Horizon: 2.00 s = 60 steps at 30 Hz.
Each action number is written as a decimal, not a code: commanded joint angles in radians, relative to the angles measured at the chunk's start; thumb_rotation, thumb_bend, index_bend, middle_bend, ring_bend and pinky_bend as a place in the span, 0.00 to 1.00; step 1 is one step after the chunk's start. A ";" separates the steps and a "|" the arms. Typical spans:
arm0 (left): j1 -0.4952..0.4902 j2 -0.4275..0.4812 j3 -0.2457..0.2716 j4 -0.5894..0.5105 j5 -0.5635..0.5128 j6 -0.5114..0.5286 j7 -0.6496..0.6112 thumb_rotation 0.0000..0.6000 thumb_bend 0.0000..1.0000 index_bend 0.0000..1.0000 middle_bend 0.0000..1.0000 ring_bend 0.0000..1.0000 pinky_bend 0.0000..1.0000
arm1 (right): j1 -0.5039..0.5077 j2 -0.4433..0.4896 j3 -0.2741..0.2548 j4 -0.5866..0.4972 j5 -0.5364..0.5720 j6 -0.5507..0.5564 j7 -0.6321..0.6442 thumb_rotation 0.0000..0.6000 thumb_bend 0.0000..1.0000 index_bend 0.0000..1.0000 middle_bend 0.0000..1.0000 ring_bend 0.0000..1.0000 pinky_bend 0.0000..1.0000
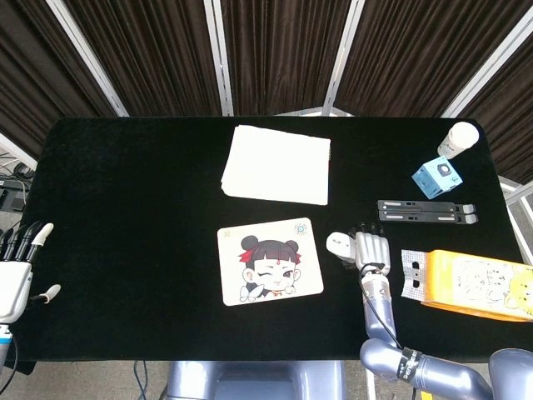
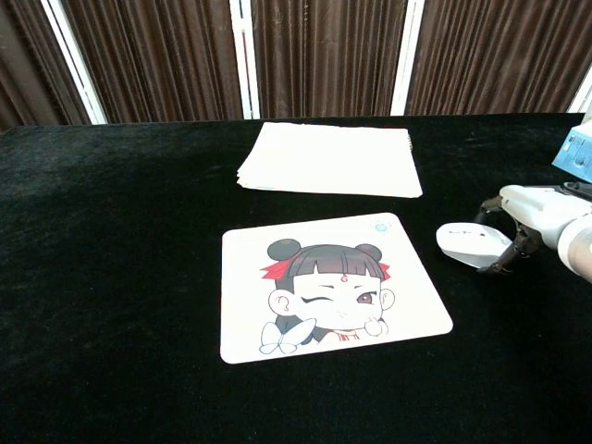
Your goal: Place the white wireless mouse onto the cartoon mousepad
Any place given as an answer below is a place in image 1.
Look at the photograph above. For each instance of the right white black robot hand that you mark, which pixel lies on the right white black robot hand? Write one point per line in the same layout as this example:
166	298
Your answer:
372	254

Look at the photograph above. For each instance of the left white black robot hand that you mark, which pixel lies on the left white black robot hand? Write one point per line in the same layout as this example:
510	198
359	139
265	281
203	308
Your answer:
14	287

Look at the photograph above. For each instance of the white computer mouse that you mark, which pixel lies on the white computer mouse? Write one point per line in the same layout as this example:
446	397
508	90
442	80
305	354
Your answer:
339	246

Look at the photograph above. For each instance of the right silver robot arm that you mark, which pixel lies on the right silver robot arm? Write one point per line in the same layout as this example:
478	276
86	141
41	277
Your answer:
379	312

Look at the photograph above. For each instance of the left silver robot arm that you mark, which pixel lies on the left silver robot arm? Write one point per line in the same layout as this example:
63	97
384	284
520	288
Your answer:
3	337

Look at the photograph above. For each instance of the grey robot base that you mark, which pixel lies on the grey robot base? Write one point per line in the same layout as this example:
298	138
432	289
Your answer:
250	379

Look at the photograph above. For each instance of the cartoon girl mouse pad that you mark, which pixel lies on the cartoon girl mouse pad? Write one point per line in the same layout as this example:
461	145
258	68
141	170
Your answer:
270	266

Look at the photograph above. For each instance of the black folding laptop stand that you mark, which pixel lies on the black folding laptop stand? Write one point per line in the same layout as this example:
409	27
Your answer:
437	205

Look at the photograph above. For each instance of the black power strip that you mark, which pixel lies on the black power strip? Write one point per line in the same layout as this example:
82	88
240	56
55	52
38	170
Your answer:
12	198

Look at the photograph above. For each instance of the orange snack bag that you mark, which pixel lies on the orange snack bag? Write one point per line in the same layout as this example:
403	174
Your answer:
458	283

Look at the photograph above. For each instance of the light blue cube box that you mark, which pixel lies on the light blue cube box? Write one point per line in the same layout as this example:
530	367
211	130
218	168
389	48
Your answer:
433	179

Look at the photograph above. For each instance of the white folded cloth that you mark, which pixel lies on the white folded cloth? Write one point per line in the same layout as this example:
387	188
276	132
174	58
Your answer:
277	166

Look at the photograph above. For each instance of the black velvet table cloth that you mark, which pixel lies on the black velvet table cloth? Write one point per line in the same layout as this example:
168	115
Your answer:
125	208

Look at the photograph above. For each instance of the white small bottle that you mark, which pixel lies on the white small bottle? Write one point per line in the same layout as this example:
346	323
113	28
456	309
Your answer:
458	139

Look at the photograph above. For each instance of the dark brown curtain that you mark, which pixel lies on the dark brown curtain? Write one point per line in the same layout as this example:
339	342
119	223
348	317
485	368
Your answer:
416	54
512	104
283	54
33	62
158	54

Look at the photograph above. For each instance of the white frame post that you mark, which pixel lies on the white frame post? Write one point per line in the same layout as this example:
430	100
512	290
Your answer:
516	191
341	58
16	149
487	62
87	58
218	58

